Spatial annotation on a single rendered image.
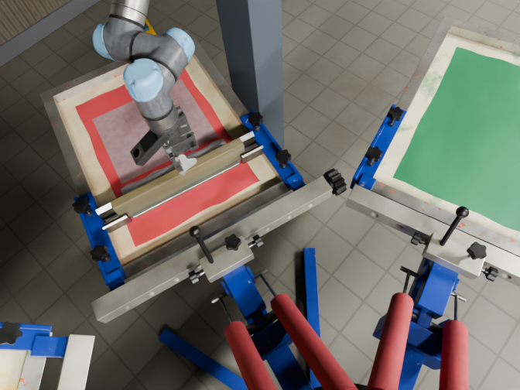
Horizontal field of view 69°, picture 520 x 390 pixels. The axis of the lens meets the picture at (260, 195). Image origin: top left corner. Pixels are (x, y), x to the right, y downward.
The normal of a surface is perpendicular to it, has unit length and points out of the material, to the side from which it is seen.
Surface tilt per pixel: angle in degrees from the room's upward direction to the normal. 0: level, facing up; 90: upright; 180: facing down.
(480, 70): 0
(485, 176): 0
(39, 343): 32
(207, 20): 0
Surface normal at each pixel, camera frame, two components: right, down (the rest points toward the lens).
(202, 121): -0.07, -0.45
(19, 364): 0.47, -0.40
